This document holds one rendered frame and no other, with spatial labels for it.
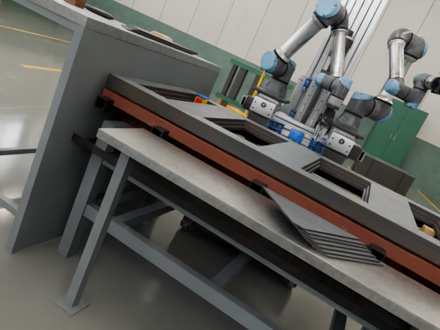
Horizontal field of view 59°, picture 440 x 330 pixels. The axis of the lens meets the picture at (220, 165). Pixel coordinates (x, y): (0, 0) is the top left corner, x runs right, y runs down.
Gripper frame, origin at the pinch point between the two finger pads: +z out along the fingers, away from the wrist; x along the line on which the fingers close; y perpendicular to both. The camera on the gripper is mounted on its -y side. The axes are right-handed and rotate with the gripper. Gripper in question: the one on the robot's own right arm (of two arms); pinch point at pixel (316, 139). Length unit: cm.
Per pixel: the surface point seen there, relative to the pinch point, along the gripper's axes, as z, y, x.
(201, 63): -11, 0, -82
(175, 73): -1, 26, -82
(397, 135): -20, -911, 76
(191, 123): 8, 83, -35
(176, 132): 14, 83, -40
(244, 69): -14, -674, -305
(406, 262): 15, 83, 53
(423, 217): 9, 19, 62
